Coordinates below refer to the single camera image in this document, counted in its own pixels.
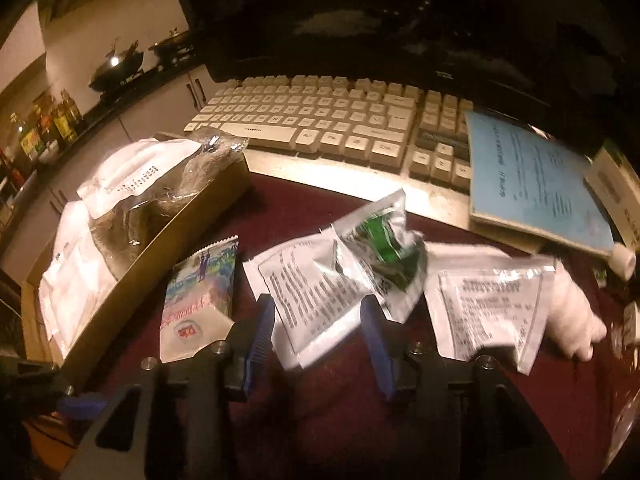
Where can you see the beige computer keyboard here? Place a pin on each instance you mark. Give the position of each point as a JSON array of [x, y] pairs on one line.
[[325, 120]]

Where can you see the white paper towel wad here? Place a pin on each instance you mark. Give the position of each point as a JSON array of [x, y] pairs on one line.
[[575, 320]]

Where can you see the black computer monitor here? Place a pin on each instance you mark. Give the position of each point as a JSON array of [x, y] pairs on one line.
[[375, 20]]

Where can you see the green and white packet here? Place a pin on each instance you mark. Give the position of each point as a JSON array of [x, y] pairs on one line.
[[385, 240]]

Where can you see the long plain white packet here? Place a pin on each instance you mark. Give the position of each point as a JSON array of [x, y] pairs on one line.
[[75, 270]]

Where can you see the small white bottle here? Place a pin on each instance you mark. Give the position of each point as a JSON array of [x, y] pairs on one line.
[[622, 260]]

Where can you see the white green medicine box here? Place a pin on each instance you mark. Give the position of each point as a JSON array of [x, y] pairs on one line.
[[615, 185]]

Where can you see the blue paper booklet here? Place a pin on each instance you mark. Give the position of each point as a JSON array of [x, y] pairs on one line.
[[530, 180]]

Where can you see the grey kitchen cabinet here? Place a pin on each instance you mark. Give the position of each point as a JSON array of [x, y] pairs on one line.
[[125, 120]]

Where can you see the maroon cloth mat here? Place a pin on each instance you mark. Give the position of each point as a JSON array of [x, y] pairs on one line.
[[325, 410]]

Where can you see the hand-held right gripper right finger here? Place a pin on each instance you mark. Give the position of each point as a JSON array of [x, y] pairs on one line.
[[375, 345]]

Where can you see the white packet with text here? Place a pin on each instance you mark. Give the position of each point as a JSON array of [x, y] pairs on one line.
[[485, 305], [310, 300]]

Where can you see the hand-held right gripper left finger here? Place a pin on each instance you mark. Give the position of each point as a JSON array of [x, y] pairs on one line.
[[260, 335]]

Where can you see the black wok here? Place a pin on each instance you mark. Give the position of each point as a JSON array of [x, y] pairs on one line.
[[170, 47], [117, 67]]

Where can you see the brown cardboard box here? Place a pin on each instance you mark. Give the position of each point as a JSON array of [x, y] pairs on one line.
[[150, 255]]

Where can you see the row of condiment bottles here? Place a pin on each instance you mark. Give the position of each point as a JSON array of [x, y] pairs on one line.
[[50, 125]]

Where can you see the grey plush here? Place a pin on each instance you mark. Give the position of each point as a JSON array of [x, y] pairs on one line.
[[130, 225]]

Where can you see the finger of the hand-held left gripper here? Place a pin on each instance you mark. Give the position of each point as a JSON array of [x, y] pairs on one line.
[[80, 405]]

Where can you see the colourful printed snack packet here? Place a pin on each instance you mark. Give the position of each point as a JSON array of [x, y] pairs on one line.
[[200, 290]]

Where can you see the white packet with dotted print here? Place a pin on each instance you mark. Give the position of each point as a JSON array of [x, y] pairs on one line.
[[135, 170]]

